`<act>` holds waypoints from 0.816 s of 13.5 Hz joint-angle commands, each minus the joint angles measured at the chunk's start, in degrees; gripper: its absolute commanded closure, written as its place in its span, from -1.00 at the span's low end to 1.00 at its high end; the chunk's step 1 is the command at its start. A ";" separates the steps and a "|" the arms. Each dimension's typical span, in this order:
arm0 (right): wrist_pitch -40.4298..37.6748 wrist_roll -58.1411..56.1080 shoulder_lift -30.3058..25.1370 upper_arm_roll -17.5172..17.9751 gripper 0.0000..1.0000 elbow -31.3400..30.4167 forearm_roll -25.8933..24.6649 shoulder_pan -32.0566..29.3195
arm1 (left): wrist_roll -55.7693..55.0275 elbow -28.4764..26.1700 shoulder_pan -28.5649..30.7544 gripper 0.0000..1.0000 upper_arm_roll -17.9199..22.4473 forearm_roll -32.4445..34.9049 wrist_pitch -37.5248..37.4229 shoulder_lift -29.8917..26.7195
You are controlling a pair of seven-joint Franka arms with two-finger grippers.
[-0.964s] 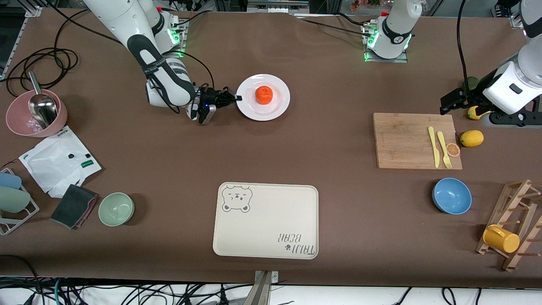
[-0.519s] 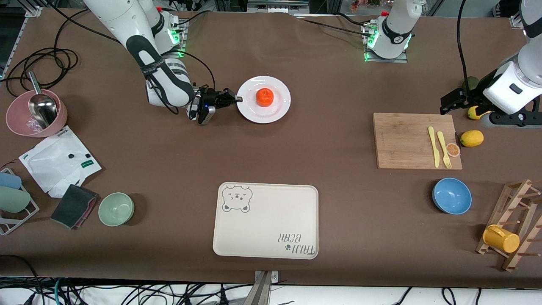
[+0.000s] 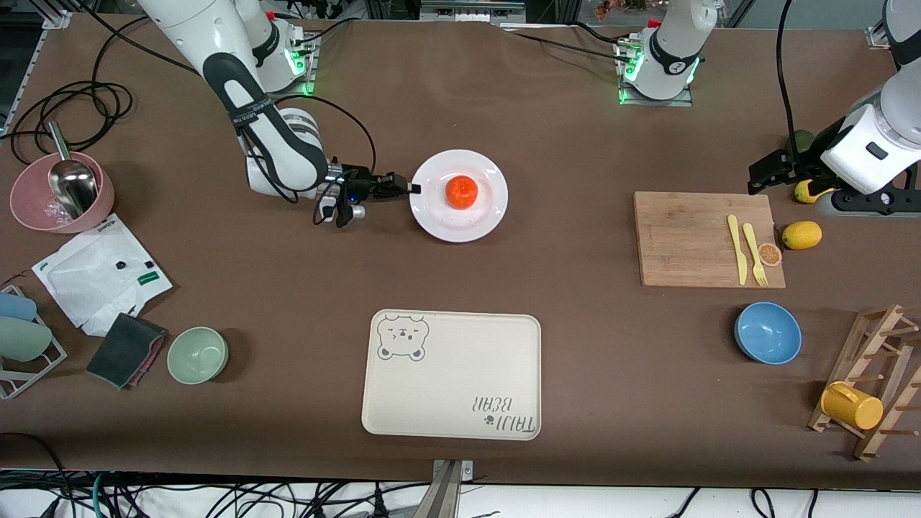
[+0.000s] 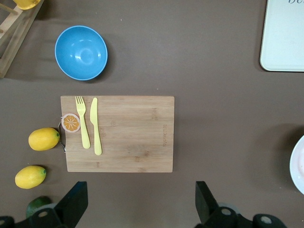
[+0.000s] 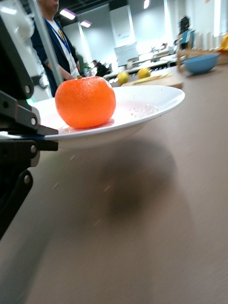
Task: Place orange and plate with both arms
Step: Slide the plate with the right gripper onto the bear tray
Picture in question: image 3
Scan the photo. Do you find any grey metal frame bar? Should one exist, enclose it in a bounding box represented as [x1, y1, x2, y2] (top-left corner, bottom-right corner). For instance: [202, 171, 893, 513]
[419, 0, 527, 24]

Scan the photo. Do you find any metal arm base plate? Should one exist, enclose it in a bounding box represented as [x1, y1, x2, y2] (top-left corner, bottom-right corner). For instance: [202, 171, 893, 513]
[617, 43, 694, 108]
[266, 32, 319, 99]

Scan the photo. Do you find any brown table cover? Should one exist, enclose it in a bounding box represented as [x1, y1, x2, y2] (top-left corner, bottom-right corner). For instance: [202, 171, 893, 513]
[0, 13, 921, 491]

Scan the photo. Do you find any white plastic bag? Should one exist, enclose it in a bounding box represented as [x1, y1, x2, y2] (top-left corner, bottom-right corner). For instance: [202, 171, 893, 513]
[32, 213, 174, 337]

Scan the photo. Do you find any light blue cup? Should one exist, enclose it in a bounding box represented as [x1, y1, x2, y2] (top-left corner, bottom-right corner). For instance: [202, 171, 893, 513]
[0, 292, 38, 323]

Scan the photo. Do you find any wooden cutting board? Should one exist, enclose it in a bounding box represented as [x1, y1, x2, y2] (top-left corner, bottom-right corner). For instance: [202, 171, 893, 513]
[633, 191, 786, 289]

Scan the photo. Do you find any orange fruit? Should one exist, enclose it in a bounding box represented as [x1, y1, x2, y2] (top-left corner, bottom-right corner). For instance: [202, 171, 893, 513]
[445, 175, 479, 210]

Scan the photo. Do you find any wooden cup rack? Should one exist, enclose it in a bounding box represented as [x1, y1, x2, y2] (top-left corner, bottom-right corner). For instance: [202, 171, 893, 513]
[807, 304, 921, 463]

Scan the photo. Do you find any black base cable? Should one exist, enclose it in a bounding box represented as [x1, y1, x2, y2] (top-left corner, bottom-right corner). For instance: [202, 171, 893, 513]
[500, 23, 627, 60]

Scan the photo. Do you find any dark grey folded cloth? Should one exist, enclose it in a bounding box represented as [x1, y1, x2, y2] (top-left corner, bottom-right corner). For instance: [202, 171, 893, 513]
[85, 312, 168, 391]

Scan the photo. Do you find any yellow plastic knife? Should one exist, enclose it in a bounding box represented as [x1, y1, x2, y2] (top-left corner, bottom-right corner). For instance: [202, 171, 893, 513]
[727, 214, 749, 286]

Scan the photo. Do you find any metal table edge bracket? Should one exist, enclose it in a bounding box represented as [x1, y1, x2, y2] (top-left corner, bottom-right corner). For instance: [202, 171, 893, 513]
[430, 459, 476, 518]

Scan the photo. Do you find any blue bowl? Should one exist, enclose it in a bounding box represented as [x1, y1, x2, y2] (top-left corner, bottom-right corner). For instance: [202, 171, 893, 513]
[734, 301, 803, 365]

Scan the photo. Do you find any pale green bowl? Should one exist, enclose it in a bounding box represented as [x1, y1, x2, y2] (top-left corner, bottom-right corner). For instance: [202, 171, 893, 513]
[166, 327, 230, 386]

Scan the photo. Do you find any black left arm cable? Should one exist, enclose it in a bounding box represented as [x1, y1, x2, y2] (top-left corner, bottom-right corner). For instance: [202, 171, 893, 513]
[776, 0, 801, 145]

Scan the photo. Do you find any white round plate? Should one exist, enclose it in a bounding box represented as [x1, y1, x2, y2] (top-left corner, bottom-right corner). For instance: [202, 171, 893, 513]
[409, 149, 509, 243]

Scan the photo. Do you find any pale green cup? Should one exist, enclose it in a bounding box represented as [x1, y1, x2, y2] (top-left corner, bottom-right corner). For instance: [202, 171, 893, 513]
[0, 316, 53, 363]

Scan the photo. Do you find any white wire cup holder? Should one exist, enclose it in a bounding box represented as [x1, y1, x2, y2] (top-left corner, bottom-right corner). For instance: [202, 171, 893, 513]
[0, 285, 68, 401]

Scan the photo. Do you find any pink bowl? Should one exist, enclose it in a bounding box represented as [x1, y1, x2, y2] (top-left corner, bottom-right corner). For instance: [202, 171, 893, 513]
[9, 151, 116, 235]

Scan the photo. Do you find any yellow lemon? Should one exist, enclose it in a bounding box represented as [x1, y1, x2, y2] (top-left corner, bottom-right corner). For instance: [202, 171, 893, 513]
[781, 220, 823, 251]
[794, 180, 835, 205]

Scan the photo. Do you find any beige bear print tray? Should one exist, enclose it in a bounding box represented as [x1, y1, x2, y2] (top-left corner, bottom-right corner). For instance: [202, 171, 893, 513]
[360, 310, 542, 441]

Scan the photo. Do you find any metal scoop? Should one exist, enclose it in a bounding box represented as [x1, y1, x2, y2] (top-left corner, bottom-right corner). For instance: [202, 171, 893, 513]
[46, 120, 100, 219]

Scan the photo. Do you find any yellow plastic fork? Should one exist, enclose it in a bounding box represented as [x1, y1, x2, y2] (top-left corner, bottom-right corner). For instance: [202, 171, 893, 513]
[742, 222, 770, 288]

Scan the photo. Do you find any yellow mug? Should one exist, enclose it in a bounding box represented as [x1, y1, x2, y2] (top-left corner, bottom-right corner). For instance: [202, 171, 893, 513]
[820, 381, 884, 431]

